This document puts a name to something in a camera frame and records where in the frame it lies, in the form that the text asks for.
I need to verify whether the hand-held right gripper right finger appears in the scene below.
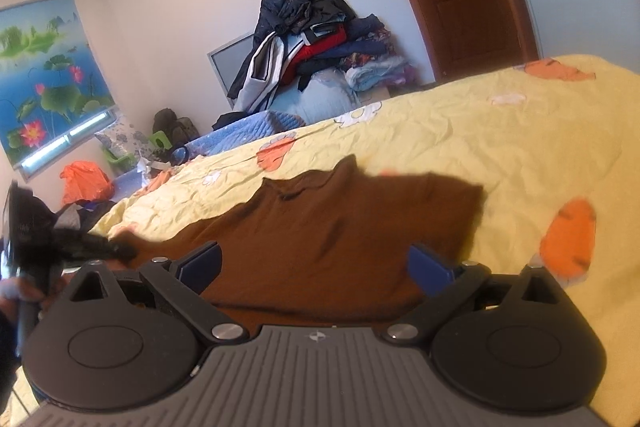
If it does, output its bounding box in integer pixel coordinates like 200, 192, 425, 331
385, 244, 567, 349

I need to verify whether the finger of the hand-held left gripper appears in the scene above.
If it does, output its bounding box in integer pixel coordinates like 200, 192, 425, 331
52, 229, 140, 264

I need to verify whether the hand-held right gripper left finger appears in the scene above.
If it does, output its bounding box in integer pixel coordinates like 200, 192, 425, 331
65, 241, 251, 349

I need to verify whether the brown knit sweater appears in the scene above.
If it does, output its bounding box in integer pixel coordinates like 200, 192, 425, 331
107, 154, 486, 325

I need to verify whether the dark clothes heap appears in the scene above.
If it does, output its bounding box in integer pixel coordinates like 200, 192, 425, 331
52, 199, 118, 233

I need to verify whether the pile of mixed clothes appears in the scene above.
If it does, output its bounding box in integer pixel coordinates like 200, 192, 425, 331
227, 0, 418, 112

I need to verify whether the orange plastic bag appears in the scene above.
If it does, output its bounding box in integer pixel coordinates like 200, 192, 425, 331
60, 161, 113, 205

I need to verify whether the grey floral pillow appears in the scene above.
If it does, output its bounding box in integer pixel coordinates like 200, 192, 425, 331
95, 117, 151, 158

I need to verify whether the window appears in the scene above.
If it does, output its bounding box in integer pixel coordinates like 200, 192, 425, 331
15, 109, 118, 180

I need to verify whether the green plastic stool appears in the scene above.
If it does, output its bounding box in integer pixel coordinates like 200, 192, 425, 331
102, 132, 173, 170

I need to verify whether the yellow floral bed sheet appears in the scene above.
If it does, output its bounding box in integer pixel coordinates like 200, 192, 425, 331
92, 54, 640, 427

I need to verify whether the blue quilted blanket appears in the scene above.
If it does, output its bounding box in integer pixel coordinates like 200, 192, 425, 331
187, 109, 308, 158

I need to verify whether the dark green backpack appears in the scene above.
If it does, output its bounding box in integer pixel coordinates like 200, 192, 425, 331
152, 108, 196, 148

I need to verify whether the lotus print window blind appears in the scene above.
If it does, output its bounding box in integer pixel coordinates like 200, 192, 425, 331
0, 0, 117, 168

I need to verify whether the light blue bundle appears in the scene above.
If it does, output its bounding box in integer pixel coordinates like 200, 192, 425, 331
272, 69, 361, 125

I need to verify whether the grey framed panel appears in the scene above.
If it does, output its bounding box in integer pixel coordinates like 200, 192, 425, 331
207, 32, 257, 95

